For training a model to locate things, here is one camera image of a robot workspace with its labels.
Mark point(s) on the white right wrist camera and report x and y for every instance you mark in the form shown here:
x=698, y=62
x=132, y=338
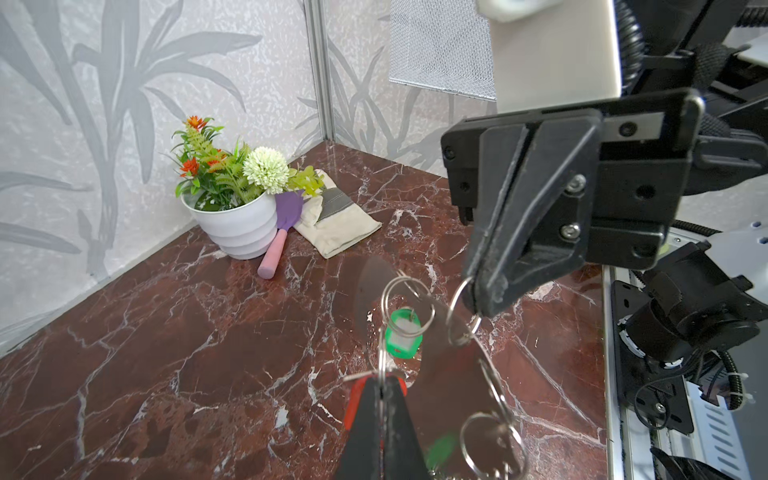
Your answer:
x=552, y=53

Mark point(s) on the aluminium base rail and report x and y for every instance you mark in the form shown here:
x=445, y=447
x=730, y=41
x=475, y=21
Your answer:
x=676, y=314

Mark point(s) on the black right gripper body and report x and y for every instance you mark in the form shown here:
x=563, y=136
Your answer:
x=644, y=163

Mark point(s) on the red tag key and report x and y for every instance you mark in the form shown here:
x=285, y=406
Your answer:
x=380, y=371

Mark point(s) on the green key tag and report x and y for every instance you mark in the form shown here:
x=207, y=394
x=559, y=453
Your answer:
x=401, y=339

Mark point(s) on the white wire mesh basket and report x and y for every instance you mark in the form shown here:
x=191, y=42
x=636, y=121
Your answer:
x=443, y=45

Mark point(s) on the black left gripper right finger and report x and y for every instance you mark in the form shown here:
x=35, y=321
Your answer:
x=402, y=455

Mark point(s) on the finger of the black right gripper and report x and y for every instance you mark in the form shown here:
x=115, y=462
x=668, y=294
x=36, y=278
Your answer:
x=499, y=150
x=542, y=231

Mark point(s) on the white flower pot with plant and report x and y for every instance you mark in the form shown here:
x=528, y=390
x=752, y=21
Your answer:
x=233, y=194

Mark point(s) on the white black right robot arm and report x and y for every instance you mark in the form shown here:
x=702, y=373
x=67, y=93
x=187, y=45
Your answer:
x=667, y=45

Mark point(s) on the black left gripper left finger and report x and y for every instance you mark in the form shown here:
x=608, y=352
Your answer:
x=360, y=458

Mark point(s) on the beige grey garden glove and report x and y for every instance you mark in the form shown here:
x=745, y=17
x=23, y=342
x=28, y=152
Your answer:
x=332, y=222

